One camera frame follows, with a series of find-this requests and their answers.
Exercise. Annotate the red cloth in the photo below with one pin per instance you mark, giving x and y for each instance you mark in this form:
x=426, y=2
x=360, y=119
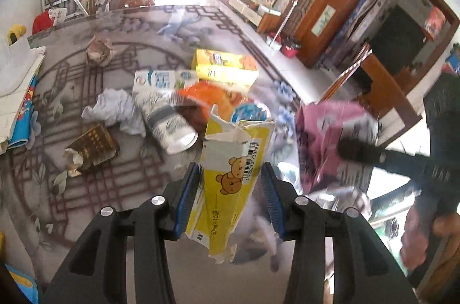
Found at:
x=43, y=22

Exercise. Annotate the yellow juice box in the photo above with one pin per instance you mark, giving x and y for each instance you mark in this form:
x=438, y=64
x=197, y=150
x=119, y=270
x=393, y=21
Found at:
x=226, y=68

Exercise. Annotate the floral white paper cup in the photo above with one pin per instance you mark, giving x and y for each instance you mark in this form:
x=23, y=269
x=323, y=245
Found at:
x=169, y=126

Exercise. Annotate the pink plastic packet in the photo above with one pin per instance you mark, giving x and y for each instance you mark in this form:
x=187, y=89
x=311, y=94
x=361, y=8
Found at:
x=320, y=146

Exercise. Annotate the red printed bag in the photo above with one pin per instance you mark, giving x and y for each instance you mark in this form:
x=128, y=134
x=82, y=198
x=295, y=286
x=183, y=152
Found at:
x=435, y=23

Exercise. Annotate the torn yellow bear print box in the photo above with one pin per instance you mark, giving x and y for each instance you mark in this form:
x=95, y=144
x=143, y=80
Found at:
x=230, y=182

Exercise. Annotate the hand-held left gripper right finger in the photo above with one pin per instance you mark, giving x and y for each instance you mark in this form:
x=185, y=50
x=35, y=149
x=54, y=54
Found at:
x=271, y=203

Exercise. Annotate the blue cartoon book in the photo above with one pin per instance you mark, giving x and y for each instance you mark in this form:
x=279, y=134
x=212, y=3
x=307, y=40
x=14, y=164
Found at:
x=27, y=117

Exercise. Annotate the person's dark clothed body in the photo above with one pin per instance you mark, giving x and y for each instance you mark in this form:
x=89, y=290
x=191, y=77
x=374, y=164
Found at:
x=442, y=103

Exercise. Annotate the orange snack packet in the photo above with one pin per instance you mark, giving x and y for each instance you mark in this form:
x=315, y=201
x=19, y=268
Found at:
x=215, y=97

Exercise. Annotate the crumpled brown paper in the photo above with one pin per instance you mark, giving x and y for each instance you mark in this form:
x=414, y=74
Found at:
x=97, y=52

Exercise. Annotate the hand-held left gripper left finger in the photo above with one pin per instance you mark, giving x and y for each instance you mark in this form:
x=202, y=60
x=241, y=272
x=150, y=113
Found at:
x=187, y=203

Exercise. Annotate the white paper stack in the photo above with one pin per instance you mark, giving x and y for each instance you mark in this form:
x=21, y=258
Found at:
x=14, y=74

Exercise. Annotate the low television cabinet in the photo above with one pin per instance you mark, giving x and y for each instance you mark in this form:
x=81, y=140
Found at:
x=248, y=7

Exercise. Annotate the blue box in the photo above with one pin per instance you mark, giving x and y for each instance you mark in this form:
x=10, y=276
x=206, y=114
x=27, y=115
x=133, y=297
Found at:
x=19, y=284

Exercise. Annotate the red basket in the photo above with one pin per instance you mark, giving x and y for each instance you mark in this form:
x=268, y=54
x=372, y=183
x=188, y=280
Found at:
x=291, y=47

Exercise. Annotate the yellow toy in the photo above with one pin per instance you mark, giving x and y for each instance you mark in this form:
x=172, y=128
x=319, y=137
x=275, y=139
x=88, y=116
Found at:
x=16, y=33

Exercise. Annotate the blue white foil lid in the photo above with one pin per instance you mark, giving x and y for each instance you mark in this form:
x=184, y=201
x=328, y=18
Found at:
x=249, y=110

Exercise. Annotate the crumpled white paper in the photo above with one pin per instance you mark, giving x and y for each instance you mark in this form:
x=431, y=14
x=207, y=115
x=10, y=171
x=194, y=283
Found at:
x=115, y=110

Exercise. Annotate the white milk carton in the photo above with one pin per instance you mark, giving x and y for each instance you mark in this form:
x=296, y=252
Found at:
x=163, y=79

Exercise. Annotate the torn gold brown box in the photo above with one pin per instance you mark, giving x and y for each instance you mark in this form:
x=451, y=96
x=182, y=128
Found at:
x=91, y=147

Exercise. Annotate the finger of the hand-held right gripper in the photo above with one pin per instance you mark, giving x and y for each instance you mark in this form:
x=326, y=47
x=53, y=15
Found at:
x=359, y=150

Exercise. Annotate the glass-topped patterned table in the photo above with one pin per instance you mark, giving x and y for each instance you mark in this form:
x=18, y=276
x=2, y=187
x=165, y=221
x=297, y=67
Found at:
x=107, y=189

